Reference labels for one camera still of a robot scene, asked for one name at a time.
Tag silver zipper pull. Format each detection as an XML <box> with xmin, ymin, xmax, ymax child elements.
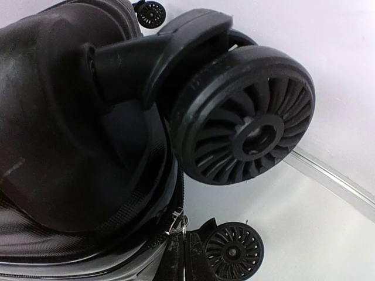
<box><xmin>165</xmin><ymin>208</ymin><xmax>189</xmax><ymax>235</ymax></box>

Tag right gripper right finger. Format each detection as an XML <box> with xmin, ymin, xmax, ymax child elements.
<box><xmin>185</xmin><ymin>231</ymin><xmax>217</xmax><ymax>281</ymax></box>

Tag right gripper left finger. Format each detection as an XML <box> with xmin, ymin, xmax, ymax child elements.
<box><xmin>154</xmin><ymin>234</ymin><xmax>185</xmax><ymax>281</ymax></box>

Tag black ribbed hard-shell suitcase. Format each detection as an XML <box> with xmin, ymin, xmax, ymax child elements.
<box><xmin>1</xmin><ymin>1</ymin><xmax>315</xmax><ymax>280</ymax></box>

